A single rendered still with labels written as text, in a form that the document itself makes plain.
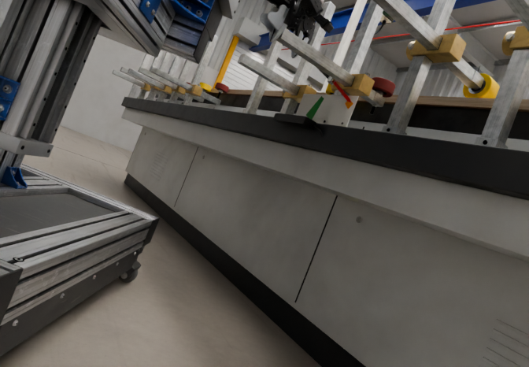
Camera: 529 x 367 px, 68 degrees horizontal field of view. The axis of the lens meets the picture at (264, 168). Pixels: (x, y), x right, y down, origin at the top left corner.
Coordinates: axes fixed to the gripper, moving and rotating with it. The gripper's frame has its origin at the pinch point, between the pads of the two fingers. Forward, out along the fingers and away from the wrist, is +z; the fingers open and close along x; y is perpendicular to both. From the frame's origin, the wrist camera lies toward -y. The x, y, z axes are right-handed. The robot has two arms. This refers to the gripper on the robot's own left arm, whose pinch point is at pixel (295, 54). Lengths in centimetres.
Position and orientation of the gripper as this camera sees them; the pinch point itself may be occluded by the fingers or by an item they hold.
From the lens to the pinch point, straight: 142.7
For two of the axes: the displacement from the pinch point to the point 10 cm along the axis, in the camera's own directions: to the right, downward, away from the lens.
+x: -5.4, -2.4, -8.0
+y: -7.5, -2.8, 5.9
